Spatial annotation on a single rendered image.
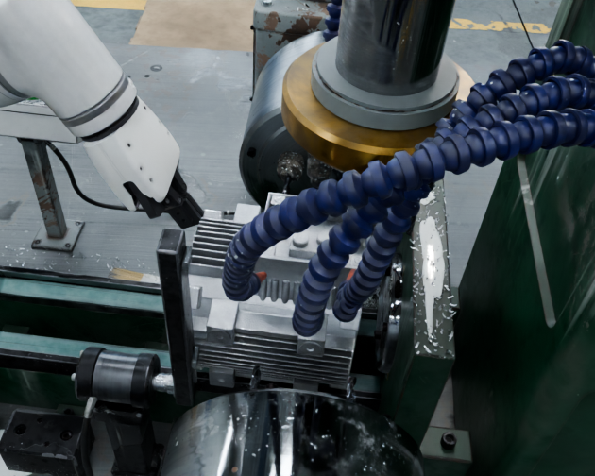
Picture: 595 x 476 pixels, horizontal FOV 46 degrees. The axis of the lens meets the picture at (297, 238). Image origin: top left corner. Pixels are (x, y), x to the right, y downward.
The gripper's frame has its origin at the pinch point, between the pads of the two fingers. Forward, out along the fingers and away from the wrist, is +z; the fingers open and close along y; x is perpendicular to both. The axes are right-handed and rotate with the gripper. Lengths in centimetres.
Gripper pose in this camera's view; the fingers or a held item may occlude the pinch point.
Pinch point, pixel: (185, 211)
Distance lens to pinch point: 86.1
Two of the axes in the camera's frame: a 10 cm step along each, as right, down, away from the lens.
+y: -1.0, 7.2, -6.9
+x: 8.9, -2.4, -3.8
